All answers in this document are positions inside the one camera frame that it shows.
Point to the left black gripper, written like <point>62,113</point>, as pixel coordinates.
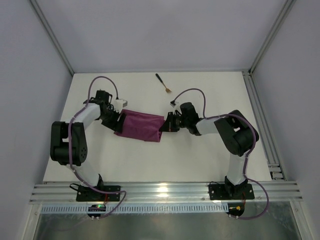
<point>118,121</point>

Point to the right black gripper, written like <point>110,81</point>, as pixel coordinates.
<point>169,122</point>

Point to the purple cloth napkin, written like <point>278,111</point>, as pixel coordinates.
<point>141,126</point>

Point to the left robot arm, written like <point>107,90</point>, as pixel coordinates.
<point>68,145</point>

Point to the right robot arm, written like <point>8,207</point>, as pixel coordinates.
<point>238,136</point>

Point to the left black controller board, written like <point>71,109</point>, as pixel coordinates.
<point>96,210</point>

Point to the black controller board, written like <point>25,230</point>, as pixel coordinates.
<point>96,210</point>
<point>235,210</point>

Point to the right black controller board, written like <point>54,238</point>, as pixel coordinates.
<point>235,210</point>

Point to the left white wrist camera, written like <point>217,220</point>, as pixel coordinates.
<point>120,104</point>

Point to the gold fork black handle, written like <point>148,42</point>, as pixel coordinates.
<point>161,81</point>

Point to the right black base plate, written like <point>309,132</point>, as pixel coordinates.
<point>222,191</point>

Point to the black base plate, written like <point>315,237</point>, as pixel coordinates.
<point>86,194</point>
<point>222,191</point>

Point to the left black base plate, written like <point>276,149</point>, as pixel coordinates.
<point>86,194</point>

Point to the slotted cable duct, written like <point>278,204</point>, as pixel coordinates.
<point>136,208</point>

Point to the right side aluminium rail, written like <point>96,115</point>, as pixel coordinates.
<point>272,156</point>

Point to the aluminium rail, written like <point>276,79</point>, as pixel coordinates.
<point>272,156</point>
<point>160,192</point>

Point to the front aluminium rail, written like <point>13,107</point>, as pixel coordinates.
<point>160,192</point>

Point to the left corner frame post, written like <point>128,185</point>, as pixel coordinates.
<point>51,35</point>

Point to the corner frame post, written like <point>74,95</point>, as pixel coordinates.
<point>272,33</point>
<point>51,35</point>

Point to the right corner frame post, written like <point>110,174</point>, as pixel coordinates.
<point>272,33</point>

